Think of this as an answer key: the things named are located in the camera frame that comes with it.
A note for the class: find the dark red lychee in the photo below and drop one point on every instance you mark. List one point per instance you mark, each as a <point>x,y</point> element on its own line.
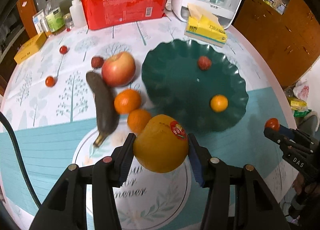
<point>97,62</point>

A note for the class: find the orange tangerine lower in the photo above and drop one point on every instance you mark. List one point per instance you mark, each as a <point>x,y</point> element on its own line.
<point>138,119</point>

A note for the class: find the green label vinegar bottle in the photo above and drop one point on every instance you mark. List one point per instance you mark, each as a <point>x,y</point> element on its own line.
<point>54,17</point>

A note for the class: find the cherry tomato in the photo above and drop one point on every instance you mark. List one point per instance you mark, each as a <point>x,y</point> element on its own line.
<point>63,49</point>
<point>50,81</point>

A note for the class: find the small glass jar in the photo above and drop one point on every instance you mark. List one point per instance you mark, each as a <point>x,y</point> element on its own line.
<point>68,21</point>

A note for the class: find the small silver can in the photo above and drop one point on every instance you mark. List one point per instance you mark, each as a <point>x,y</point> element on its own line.
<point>45,27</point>

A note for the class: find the brown wrinkled passion fruit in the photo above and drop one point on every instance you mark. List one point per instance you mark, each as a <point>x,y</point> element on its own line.
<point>204,63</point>

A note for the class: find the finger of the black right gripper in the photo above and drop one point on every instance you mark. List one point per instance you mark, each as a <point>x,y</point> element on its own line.
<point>282,142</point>
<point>298,136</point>

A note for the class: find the overripe dark banana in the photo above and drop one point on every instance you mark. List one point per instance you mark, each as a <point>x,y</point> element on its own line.
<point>106,115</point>

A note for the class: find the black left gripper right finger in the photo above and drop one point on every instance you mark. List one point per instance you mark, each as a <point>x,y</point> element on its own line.
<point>238,198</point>

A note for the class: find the yellow flat box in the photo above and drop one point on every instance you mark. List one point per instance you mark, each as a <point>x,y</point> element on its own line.
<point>30,47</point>

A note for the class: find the cherry tomato far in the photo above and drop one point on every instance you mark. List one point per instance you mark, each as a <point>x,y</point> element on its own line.
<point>63,49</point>

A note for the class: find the large yellow grapefruit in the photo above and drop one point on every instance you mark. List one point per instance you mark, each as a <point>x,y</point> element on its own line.
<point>162,146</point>

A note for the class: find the orange tangerine upper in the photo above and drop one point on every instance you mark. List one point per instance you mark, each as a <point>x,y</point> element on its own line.
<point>127,101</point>

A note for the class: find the yellow tissue pack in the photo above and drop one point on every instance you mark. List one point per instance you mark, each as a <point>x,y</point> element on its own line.
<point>205,26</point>

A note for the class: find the small orange mandarin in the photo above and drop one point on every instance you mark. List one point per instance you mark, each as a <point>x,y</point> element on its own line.
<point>219,103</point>

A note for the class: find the white squeeze bottle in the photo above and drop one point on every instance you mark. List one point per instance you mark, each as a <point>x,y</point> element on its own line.
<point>77,13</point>

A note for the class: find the red apple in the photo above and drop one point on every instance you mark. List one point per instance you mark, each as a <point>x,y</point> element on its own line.
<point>119,69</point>

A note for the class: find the dark green scalloped plate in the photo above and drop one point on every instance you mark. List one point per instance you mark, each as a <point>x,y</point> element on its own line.
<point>178,88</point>

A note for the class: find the cherry tomato near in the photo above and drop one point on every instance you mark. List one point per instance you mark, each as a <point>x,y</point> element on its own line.
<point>50,81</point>

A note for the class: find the red tomato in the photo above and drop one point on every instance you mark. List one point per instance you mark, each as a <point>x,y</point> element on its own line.
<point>273,124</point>

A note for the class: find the patterned tablecloth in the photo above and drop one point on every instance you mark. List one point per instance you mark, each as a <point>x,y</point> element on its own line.
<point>56,125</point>

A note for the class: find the orange tangerine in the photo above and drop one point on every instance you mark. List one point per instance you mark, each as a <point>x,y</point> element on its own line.
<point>138,119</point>
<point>127,101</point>

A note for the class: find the white blue carton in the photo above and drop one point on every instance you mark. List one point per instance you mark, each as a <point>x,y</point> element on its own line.
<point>36,21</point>

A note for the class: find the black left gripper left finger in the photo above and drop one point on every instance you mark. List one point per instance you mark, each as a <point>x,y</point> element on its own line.
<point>65,205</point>

